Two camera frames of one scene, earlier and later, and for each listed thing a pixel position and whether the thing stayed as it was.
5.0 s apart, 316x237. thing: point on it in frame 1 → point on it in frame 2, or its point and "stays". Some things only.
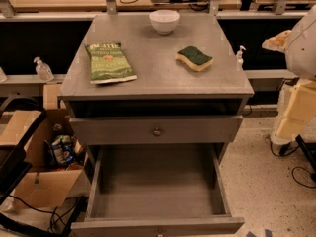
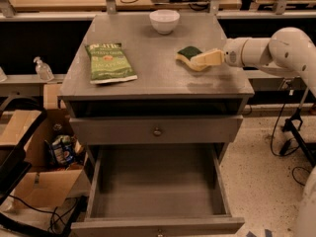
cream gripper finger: x=276 y=42 → x=232 y=54
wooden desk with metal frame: x=78 y=2 stays
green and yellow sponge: x=194 y=58 stays
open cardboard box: x=55 y=152 stays
